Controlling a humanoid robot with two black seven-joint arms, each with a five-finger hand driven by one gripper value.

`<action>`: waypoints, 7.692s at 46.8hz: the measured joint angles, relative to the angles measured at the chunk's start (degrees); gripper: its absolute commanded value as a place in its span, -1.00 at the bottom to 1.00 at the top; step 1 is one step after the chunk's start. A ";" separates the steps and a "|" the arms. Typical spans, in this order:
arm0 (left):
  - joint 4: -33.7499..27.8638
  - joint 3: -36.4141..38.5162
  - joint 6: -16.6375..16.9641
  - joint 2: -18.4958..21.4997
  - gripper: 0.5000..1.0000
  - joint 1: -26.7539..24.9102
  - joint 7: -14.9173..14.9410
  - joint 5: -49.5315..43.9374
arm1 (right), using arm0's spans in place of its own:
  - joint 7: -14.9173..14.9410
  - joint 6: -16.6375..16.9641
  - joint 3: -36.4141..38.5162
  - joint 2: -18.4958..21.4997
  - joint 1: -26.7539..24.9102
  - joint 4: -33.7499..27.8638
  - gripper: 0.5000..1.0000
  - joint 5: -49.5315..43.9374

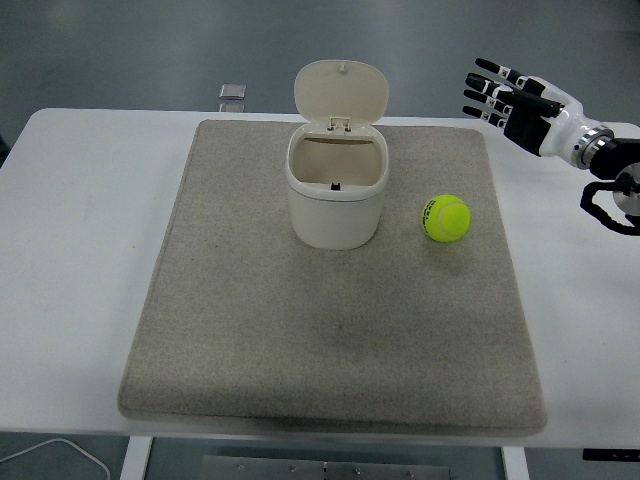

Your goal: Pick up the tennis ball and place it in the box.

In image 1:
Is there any white cable on floor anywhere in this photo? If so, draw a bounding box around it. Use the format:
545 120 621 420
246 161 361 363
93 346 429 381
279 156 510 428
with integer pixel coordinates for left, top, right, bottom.
0 437 110 480

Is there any black table control panel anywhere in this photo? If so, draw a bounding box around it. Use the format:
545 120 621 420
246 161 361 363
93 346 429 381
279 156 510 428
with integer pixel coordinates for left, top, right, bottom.
582 448 640 462

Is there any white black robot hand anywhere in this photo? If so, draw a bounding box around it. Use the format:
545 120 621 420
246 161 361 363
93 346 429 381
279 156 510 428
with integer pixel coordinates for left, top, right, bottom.
461 57 587 166

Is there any beige grey felt mat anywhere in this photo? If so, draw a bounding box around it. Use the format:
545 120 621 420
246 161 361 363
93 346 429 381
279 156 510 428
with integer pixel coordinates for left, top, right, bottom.
117 118 549 435

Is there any cream plastic bin with lid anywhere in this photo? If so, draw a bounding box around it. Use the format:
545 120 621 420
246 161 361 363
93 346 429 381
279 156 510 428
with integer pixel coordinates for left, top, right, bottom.
284 59 391 251

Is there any grey metal plate with screws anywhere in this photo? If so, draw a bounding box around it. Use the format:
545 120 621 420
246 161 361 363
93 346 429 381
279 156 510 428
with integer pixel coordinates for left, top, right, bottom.
199 454 454 480

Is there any white table leg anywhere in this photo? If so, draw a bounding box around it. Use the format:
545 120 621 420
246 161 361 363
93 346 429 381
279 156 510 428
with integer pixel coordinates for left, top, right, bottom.
119 436 154 480
499 446 530 480

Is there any yellow-green tennis ball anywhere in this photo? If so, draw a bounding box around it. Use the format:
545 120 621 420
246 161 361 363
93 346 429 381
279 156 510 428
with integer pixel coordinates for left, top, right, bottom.
421 194 472 244

